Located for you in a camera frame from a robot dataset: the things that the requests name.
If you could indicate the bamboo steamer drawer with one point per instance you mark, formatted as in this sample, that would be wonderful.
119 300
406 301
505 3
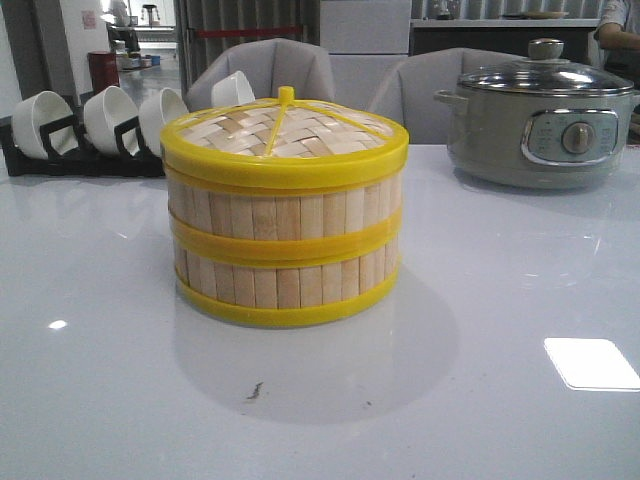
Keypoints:
238 226
287 297

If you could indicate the woven bamboo steamer lid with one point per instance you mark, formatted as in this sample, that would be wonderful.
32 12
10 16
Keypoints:
283 145

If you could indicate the grey chair right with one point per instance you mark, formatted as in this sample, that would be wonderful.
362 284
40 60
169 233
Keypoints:
406 93

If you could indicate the grey chair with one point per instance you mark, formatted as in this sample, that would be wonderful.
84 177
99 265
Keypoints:
268 65
406 93

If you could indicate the white bowl right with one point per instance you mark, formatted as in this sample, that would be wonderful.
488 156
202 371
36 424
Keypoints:
233 90

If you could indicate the white bowl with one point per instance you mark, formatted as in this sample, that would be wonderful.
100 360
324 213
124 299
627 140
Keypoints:
30 114
102 113
155 112
233 90

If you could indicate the grey chair left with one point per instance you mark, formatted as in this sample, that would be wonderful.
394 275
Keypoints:
268 65

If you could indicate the white cabinet background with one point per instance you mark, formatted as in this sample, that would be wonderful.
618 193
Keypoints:
364 40

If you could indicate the grey electric cooking pot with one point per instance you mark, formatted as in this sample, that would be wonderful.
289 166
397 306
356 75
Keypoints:
537 141

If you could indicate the black dish rack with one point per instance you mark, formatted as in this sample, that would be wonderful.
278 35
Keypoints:
133 158

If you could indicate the red cylindrical bin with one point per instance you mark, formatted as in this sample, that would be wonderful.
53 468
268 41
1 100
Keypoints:
103 70

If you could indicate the dark counter with shelf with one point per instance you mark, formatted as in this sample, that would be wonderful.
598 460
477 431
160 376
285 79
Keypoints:
508 36

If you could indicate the glass pot lid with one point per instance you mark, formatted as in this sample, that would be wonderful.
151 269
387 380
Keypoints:
545 72

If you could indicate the white bowl far left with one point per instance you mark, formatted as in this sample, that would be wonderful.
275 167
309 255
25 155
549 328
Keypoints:
30 114

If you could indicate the seated person at right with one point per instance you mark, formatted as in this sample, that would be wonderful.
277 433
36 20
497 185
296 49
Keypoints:
617 34

